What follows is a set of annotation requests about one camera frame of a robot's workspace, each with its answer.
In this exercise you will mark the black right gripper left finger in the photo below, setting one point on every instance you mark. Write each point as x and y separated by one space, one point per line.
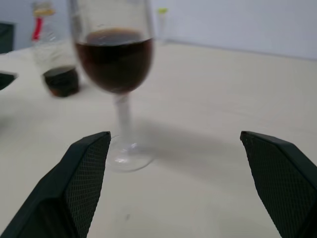
69 188

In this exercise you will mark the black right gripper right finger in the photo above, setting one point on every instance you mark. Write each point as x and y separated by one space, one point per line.
284 183

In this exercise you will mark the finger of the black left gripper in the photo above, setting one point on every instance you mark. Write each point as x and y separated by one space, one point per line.
6 79

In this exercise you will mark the clear plastic bottle red label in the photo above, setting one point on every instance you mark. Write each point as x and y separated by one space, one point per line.
53 49

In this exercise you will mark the clear wine glass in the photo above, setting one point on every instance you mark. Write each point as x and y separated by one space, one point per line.
116 62

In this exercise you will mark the dark cabinet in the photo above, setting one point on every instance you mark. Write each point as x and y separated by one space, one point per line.
6 37

